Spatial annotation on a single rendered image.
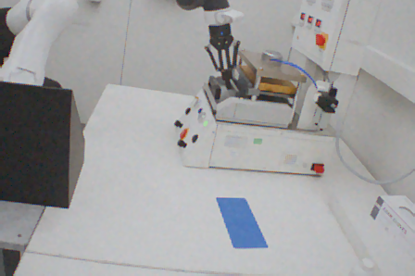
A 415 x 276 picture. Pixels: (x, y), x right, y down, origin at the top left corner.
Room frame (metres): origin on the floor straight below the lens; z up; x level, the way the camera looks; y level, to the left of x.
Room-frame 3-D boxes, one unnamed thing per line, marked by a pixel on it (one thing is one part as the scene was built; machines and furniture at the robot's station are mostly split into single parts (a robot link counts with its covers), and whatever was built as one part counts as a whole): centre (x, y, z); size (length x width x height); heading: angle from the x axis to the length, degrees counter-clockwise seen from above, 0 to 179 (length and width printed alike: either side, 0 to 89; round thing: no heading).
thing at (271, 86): (1.33, -0.18, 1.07); 0.22 x 0.17 x 0.10; 13
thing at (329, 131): (1.35, -0.21, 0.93); 0.46 x 0.35 x 0.01; 103
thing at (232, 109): (1.19, -0.14, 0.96); 0.26 x 0.05 x 0.07; 103
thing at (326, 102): (1.15, -0.36, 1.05); 0.15 x 0.05 x 0.15; 13
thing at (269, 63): (1.33, -0.22, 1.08); 0.31 x 0.24 x 0.13; 13
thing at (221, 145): (1.32, -0.18, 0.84); 0.53 x 0.37 x 0.17; 103
